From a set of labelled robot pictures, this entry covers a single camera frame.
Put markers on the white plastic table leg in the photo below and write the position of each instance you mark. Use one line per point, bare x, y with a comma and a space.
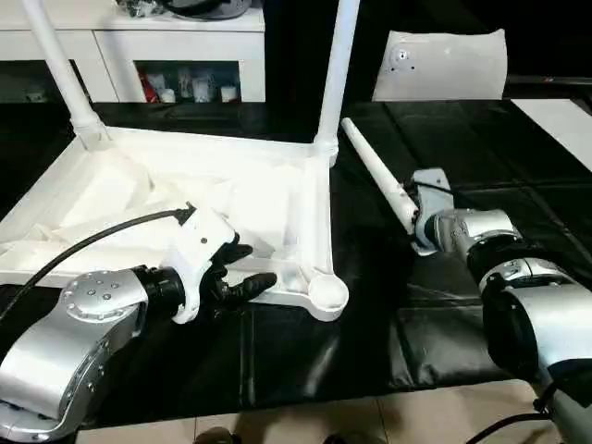
60, 74
335, 74
379, 176

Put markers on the white plastic table top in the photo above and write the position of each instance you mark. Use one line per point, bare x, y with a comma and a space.
166, 185

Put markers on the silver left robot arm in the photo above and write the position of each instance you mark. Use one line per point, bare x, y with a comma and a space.
74, 351

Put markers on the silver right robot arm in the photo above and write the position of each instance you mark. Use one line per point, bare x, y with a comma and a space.
527, 296

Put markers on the black work mat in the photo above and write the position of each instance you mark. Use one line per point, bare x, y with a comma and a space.
462, 231

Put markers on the black robot foot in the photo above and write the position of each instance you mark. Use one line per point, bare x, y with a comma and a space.
217, 437

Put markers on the white plastic bag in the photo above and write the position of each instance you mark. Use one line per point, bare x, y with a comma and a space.
439, 65

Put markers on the small red item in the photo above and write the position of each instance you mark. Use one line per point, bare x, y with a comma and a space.
146, 88

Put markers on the grey bag on cabinet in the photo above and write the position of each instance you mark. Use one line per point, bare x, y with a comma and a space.
213, 6

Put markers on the grey clutter pile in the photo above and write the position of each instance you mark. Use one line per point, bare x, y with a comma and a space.
143, 7

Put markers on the white cabinet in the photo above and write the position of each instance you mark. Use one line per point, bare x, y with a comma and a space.
55, 42

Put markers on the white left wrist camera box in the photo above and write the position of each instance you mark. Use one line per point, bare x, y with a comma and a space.
199, 250

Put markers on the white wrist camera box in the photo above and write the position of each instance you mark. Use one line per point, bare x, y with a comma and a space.
199, 250
433, 190

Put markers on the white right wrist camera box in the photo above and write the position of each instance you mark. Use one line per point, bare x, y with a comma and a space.
433, 190

